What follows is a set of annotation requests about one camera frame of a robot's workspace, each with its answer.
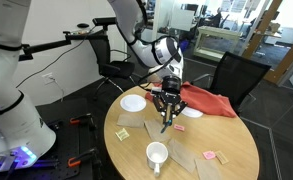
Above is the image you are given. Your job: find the pink packet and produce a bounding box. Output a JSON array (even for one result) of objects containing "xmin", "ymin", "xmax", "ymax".
[
  {"xmin": 202, "ymin": 150, "xmax": 217, "ymax": 161},
  {"xmin": 173, "ymin": 123, "xmax": 186, "ymax": 132}
]

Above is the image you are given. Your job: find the black mesh office chair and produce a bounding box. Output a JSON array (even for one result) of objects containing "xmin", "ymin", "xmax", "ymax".
[
  {"xmin": 88, "ymin": 33, "xmax": 136, "ymax": 101},
  {"xmin": 190, "ymin": 50, "xmax": 272, "ymax": 116}
]

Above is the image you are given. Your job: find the large white plate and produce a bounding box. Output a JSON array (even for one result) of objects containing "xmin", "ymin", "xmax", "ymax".
[{"xmin": 119, "ymin": 93, "xmax": 147, "ymax": 113}]

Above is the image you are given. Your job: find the green pen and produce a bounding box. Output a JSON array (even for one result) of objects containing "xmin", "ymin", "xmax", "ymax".
[{"xmin": 160, "ymin": 113, "xmax": 172, "ymax": 134}]

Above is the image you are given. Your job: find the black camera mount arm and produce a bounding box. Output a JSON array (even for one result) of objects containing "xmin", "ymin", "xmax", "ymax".
[{"xmin": 18, "ymin": 28, "xmax": 109, "ymax": 62}]

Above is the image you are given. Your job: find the black exterior camera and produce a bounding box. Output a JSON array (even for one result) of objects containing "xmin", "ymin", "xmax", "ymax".
[{"xmin": 92, "ymin": 16, "xmax": 117, "ymax": 27}]

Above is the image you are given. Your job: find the red fleece cloth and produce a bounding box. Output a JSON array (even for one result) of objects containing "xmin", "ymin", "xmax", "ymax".
[{"xmin": 144, "ymin": 80, "xmax": 238, "ymax": 118}]

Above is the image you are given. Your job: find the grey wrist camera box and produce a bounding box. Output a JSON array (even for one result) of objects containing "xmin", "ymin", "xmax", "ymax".
[{"xmin": 150, "ymin": 87, "xmax": 164, "ymax": 95}]

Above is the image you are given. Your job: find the black orange bar clamp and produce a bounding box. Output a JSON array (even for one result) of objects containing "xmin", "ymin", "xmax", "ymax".
[
  {"xmin": 69, "ymin": 112, "xmax": 98, "ymax": 132},
  {"xmin": 67, "ymin": 147, "xmax": 102, "ymax": 169}
]

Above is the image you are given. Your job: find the white mug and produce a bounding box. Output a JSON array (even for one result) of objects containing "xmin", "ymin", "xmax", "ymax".
[{"xmin": 145, "ymin": 141, "xmax": 170, "ymax": 178}]

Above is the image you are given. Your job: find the wooden pillar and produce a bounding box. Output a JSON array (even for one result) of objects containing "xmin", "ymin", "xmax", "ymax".
[{"xmin": 241, "ymin": 0, "xmax": 284, "ymax": 60}]

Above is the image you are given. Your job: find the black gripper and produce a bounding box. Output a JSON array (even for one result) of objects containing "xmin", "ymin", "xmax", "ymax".
[{"xmin": 151, "ymin": 75, "xmax": 188, "ymax": 125}]

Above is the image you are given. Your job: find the yellow-green packet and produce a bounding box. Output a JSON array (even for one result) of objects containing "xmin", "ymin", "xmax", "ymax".
[{"xmin": 114, "ymin": 127, "xmax": 131, "ymax": 142}]

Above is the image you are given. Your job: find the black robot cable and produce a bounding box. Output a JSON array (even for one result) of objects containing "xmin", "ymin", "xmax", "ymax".
[{"xmin": 137, "ymin": 31, "xmax": 180, "ymax": 93}]

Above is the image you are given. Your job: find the tan packet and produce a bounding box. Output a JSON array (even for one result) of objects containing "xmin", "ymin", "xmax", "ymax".
[{"xmin": 214, "ymin": 150, "xmax": 230, "ymax": 166}]

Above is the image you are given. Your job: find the wooden door frame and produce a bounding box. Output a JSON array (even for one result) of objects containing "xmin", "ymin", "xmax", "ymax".
[{"xmin": 263, "ymin": 29, "xmax": 293, "ymax": 85}]

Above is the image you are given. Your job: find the wooden bench table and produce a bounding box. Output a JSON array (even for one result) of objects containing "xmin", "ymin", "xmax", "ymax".
[{"xmin": 193, "ymin": 25, "xmax": 243, "ymax": 62}]

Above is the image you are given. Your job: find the black robot mounting board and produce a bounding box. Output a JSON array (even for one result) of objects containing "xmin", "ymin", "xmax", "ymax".
[{"xmin": 35, "ymin": 96, "xmax": 104, "ymax": 180}]

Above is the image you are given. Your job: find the seated background person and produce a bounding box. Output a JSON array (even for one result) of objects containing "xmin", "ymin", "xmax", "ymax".
[{"xmin": 211, "ymin": 7, "xmax": 224, "ymax": 28}]

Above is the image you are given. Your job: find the small white plate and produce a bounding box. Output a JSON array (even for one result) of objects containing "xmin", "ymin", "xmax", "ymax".
[{"xmin": 180, "ymin": 105, "xmax": 204, "ymax": 119}]

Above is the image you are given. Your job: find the white wall outlet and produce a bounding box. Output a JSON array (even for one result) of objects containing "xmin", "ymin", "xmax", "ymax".
[{"xmin": 41, "ymin": 72, "xmax": 56, "ymax": 85}]

